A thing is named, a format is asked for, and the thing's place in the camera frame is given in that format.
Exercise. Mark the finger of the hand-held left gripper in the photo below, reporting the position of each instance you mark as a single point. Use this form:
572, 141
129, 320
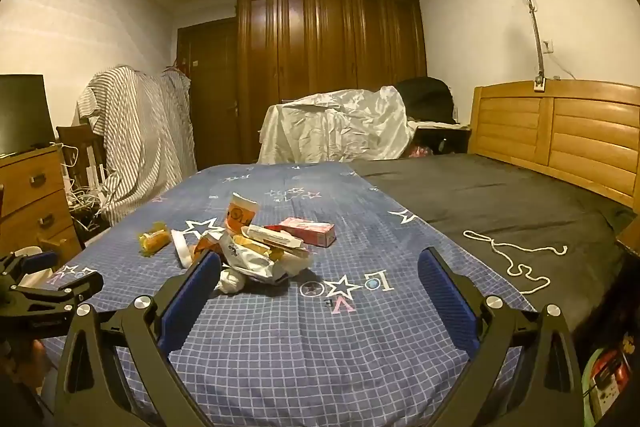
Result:
75, 287
37, 263

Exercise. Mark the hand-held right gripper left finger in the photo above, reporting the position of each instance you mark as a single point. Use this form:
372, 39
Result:
190, 302

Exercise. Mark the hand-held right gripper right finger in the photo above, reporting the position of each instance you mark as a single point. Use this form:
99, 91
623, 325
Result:
445, 307

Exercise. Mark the yellow cigarette pack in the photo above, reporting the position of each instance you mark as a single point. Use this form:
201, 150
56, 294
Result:
257, 249

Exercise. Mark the orange white packet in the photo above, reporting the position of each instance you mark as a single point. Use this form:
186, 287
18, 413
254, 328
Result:
240, 214

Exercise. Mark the beige carton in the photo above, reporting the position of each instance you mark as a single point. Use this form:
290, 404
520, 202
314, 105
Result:
277, 236

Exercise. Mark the red carton box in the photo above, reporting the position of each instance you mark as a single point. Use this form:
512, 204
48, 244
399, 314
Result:
305, 232

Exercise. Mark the wooden chest of drawers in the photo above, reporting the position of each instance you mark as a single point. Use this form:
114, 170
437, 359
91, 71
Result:
30, 202

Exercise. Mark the yellow wrapper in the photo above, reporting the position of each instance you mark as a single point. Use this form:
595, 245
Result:
152, 242

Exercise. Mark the white crumpled wrapper pile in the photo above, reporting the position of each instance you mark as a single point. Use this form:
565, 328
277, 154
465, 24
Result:
255, 271

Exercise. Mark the white router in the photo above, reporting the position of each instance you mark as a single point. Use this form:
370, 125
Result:
95, 177

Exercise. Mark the blue checkered star blanket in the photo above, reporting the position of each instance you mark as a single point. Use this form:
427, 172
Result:
300, 347

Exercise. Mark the black bed sheet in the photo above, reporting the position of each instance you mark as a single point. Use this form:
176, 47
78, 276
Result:
475, 192

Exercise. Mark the dark wooden chair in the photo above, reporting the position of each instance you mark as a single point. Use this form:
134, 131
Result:
75, 142

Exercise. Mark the black television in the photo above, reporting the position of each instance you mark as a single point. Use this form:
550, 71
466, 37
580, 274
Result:
25, 112

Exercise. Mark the green basket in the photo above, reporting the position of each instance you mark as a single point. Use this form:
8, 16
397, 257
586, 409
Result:
589, 372

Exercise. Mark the pink plastic bag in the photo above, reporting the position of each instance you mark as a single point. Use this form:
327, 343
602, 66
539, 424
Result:
417, 151

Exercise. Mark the grey striped cloth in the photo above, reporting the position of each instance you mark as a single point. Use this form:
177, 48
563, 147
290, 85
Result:
180, 117
135, 132

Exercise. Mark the dark bedside table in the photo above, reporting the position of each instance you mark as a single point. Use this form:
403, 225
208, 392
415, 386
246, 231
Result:
450, 139

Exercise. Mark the white power strip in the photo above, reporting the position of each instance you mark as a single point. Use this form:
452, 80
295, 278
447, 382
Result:
607, 399

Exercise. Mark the black bag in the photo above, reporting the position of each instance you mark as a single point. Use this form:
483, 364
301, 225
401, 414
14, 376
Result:
430, 99

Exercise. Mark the white satin cloth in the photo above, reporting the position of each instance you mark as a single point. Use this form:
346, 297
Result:
340, 127

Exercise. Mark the brown wooden door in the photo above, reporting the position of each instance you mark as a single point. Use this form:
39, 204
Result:
210, 82

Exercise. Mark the wooden bed headboard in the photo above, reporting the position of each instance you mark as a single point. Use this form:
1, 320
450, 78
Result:
575, 127

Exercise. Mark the brown wooden wardrobe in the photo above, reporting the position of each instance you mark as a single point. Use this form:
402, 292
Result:
325, 47

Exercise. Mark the metal clamp pole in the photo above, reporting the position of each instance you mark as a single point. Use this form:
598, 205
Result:
536, 32

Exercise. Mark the white wall socket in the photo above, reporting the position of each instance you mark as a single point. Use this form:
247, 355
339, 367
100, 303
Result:
549, 46

